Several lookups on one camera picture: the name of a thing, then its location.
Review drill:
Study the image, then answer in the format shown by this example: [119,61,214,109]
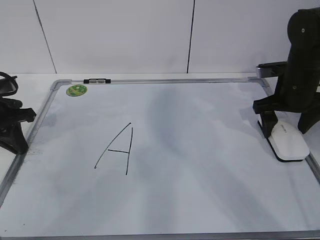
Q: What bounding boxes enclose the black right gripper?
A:
[252,79,320,139]

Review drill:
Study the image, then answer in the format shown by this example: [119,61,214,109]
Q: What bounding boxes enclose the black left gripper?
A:
[0,97,37,154]

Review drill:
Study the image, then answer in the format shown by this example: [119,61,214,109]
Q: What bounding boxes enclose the white whiteboard eraser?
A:
[266,120,310,163]

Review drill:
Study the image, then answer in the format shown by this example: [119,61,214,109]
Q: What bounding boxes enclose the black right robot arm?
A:
[252,7,320,138]

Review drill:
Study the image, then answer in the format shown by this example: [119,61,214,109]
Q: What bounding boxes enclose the round green magnet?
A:
[66,84,88,97]

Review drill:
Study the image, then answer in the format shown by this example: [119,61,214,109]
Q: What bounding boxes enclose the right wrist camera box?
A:
[256,61,287,78]

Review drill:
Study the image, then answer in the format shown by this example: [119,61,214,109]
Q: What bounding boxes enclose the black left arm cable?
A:
[0,71,19,97]

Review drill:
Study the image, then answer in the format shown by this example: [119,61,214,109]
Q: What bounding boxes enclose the black marker clip on frame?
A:
[83,78,112,84]

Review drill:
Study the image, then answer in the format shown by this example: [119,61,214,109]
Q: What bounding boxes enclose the whiteboard with aluminium frame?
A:
[0,79,320,239]

